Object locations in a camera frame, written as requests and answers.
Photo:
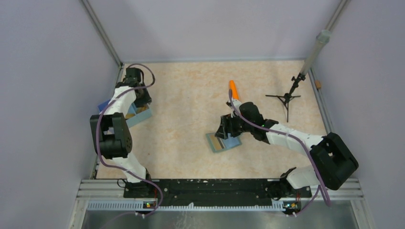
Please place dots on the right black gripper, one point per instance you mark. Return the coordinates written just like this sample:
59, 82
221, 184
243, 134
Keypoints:
227, 125

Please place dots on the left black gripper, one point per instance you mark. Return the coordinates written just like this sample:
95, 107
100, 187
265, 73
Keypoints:
146, 99

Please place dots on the gold credit card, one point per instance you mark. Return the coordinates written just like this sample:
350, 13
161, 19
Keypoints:
217, 144

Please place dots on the green card holder wallet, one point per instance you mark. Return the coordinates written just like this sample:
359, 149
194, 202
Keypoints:
229, 143

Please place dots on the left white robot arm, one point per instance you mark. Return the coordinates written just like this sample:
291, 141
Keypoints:
115, 146

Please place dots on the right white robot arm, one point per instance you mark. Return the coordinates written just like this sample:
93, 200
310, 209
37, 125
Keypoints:
332, 163

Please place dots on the blue three-compartment organizer box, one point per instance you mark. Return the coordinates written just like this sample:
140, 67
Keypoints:
115, 117

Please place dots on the orange cylinder tube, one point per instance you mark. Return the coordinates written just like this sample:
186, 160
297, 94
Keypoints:
233, 88

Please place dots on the black tripod stand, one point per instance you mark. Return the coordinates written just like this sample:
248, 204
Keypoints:
287, 97

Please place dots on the grey pole on tripod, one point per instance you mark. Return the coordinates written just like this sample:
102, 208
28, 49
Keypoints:
322, 39

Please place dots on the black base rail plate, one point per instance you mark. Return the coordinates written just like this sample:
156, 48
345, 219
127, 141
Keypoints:
215, 192

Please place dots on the white perforated cable tray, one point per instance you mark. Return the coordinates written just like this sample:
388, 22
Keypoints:
139, 206

